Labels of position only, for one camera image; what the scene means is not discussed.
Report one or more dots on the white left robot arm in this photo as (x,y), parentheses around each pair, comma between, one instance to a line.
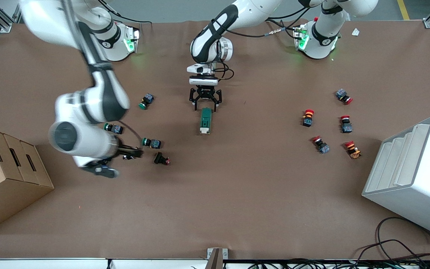
(207,41)

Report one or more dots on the brown cardboard box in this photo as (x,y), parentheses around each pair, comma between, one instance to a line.
(6,179)

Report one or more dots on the green load switch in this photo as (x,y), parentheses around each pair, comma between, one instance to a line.
(205,119)

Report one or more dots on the small white paper scrap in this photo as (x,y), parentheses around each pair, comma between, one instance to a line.
(355,32)

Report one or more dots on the green push button grey base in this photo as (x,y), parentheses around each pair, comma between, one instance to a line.
(146,101)
(115,129)
(151,143)

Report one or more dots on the grey metal table bracket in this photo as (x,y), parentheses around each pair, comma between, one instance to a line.
(215,257)

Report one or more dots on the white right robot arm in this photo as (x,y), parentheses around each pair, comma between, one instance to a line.
(88,108)

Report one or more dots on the red mushroom button orange base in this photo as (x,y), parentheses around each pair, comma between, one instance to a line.
(352,149)
(308,117)

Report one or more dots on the black push button red base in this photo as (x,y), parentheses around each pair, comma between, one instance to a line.
(161,158)

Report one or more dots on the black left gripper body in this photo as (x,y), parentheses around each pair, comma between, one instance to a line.
(205,91)

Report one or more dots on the white table edge rail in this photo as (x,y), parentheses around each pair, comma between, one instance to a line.
(50,264)

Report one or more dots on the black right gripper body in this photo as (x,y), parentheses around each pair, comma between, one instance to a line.
(124,151)

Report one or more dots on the white slotted storage bin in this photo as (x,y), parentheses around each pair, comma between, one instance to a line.
(409,175)

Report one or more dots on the red mushroom button grey base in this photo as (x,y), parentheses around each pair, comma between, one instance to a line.
(320,144)
(343,96)
(346,125)

